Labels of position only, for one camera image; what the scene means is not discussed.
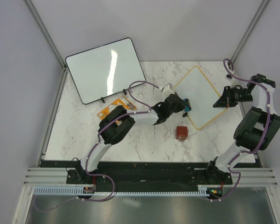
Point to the orange picture card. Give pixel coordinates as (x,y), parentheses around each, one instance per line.
(121,101)

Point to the aluminium rail frame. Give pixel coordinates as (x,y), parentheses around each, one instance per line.
(45,177)

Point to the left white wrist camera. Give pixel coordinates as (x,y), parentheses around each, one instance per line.
(167,90)

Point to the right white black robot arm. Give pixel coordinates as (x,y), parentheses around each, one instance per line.
(255,131)

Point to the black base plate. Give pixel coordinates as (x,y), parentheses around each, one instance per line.
(112,176)

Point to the light blue cable duct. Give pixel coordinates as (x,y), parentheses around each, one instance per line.
(82,191)

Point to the brown square box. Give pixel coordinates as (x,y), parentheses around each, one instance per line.
(181,133)

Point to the large black framed whiteboard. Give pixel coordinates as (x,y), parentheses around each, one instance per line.
(103,71)

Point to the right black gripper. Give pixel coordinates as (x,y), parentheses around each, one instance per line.
(225,100)

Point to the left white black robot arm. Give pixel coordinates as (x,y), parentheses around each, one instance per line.
(116,125)

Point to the blue whiteboard eraser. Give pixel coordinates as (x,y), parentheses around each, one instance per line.
(187,107)

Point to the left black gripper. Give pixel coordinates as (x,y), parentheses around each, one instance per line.
(181,104)

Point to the small yellow framed whiteboard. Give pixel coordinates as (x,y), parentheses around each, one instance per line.
(202,95)

